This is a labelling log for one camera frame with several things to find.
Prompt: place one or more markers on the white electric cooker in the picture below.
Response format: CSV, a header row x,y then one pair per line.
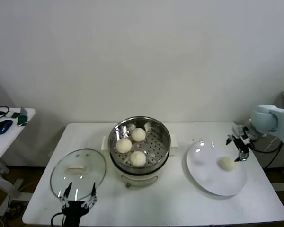
x,y
139,179

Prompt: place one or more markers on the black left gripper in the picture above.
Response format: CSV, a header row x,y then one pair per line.
x,y
74,212

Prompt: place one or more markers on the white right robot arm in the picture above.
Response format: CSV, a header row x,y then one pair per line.
x,y
272,120

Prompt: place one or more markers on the white round plate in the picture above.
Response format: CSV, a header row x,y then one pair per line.
x,y
210,177

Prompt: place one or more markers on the steel steamer basket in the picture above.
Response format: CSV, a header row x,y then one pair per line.
x,y
161,139

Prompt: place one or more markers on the green handheld device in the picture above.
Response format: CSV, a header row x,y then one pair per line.
x,y
22,119

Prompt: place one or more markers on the white side table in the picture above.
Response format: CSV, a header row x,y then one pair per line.
x,y
11,142

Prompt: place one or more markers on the glass pot lid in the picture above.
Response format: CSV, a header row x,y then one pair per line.
x,y
85,156

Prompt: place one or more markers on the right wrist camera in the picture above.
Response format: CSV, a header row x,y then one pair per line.
x,y
237,129

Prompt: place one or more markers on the blue computer mouse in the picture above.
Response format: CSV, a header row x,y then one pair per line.
x,y
3,126

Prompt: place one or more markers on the white steamed baozi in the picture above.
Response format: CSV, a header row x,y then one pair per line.
x,y
138,159
227,163
123,145
138,134

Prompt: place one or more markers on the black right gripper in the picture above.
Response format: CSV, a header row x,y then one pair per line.
x,y
242,144

